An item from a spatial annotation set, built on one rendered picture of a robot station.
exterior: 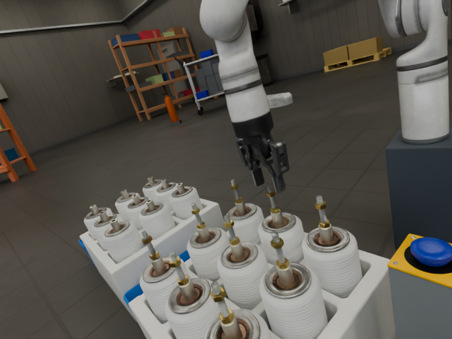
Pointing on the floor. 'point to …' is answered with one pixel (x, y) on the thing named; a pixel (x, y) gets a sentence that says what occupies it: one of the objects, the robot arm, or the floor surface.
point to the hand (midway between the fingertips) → (268, 182)
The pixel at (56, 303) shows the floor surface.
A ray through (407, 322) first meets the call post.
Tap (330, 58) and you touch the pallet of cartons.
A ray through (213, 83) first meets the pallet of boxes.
